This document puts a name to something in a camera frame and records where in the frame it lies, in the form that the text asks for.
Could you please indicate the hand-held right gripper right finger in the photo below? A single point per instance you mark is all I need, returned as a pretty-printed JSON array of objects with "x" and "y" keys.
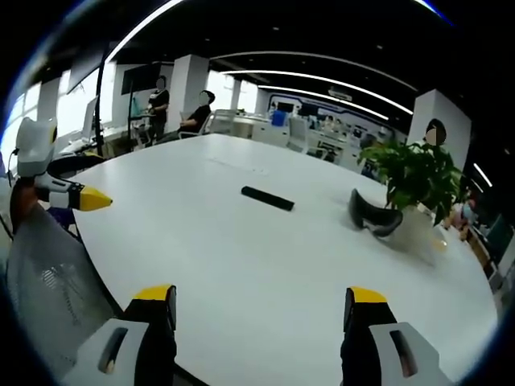
[{"x": 382, "y": 337}]

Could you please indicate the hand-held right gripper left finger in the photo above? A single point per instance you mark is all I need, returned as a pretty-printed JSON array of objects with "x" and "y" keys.
[{"x": 133, "y": 342}]

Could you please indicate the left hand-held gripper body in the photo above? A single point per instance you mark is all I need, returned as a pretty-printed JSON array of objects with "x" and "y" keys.
[{"x": 34, "y": 150}]

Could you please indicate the black remote control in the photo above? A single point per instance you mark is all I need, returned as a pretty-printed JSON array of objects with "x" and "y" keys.
[{"x": 267, "y": 197}]

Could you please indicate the white computer monitor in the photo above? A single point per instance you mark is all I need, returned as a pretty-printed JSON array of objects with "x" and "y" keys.
[{"x": 89, "y": 116}]

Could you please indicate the grey mesh office chair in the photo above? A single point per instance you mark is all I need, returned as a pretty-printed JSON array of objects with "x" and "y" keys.
[{"x": 48, "y": 277}]

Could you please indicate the white plant pot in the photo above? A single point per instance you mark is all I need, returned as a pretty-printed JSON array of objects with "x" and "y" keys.
[{"x": 414, "y": 231}]

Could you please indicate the black headset goggles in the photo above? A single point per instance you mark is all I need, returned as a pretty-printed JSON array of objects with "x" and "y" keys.
[{"x": 372, "y": 217}]

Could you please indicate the white office chair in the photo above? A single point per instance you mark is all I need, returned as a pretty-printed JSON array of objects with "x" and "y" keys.
[
  {"x": 219, "y": 120},
  {"x": 298, "y": 134}
]

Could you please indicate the green potted plant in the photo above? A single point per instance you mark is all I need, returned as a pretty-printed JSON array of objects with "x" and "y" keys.
[{"x": 418, "y": 177}]

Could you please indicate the blue storage box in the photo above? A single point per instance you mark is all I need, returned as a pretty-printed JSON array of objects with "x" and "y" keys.
[{"x": 278, "y": 117}]

